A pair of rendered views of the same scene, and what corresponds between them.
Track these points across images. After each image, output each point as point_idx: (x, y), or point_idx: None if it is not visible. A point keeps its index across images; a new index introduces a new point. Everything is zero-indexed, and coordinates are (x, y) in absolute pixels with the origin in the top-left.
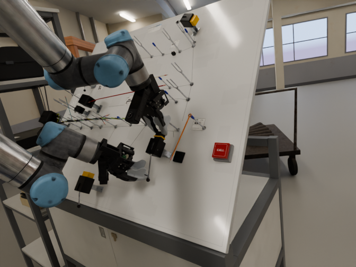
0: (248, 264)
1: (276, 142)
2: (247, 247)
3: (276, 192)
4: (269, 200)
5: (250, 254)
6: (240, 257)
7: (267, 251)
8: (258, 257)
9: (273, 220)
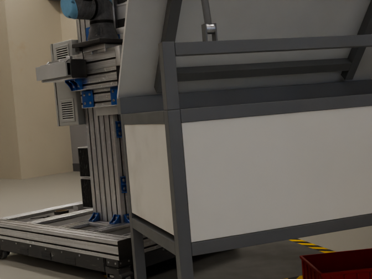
0: (130, 141)
1: (159, 50)
2: (128, 121)
3: (162, 127)
4: (148, 117)
5: (132, 134)
6: (123, 118)
7: (148, 176)
8: (138, 156)
9: (156, 155)
